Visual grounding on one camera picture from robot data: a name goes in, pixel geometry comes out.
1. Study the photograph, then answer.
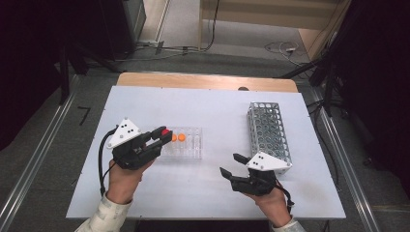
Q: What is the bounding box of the grey metal cabinet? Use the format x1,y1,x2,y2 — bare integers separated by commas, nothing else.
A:
122,0,147,44

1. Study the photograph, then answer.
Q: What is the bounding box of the grey floor power strip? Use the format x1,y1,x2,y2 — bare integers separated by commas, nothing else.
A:
136,39,165,55

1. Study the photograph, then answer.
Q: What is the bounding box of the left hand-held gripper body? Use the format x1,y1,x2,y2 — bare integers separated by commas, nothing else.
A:
106,117,161,171

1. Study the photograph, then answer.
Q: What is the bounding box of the clear acrylic test tube rack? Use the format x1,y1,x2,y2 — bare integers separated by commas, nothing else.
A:
159,126,203,160

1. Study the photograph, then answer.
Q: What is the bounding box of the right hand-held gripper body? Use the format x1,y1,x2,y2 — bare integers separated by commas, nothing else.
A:
230,152,293,197

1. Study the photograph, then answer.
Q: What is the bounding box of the person's right hand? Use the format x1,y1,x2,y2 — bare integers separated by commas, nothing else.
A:
249,184,293,228

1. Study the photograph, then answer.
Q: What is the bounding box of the black floor cable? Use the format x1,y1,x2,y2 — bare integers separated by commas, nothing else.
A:
197,0,220,52

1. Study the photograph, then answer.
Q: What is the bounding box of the metal floor rail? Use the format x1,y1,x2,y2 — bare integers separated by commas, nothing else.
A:
307,85,383,232
0,73,81,226

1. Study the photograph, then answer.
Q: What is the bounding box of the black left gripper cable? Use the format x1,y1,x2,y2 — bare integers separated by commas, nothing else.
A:
98,127,119,197

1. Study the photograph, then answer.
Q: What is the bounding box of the metal test tube rack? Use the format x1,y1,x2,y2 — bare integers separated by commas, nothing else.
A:
246,101,293,177

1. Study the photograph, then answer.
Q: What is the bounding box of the white floor cable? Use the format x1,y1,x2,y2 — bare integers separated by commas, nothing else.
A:
264,40,304,68

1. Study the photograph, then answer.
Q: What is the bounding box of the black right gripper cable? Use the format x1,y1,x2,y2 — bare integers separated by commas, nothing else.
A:
274,183,296,209

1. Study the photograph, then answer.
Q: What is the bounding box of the person's left hand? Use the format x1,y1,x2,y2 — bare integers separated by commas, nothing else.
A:
105,159,157,205

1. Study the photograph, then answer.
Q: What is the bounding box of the black metal stand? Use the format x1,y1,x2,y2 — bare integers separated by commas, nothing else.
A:
278,54,343,118
57,42,122,105

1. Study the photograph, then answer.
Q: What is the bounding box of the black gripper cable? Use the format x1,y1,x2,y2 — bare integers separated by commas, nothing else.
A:
274,183,296,209
98,127,119,197

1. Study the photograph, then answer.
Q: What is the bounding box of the black curtain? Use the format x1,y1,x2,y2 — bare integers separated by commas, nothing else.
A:
333,0,410,183
0,0,125,151

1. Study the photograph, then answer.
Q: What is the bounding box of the wooden cabinet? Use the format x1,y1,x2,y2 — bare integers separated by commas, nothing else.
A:
198,0,352,62

